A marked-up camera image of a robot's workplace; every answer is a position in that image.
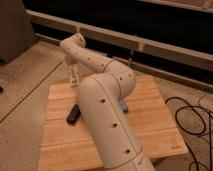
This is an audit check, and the grey cabinet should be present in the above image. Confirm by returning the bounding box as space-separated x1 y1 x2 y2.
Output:
0 0 37 64

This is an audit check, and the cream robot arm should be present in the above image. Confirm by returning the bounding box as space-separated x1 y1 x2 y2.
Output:
60 33 155 171

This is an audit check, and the small dark bottle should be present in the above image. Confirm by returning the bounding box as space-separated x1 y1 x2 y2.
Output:
66 104 81 125

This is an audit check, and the black cable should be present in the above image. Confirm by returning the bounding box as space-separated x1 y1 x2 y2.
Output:
164 96 213 171

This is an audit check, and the wooden cutting board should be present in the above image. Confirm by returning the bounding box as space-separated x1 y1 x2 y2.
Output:
38 75 188 171

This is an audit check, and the wooden shelf rail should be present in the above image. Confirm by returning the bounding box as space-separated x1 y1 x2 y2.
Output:
27 10 213 72

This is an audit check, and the blue sponge block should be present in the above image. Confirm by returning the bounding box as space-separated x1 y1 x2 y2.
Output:
119 100 128 113

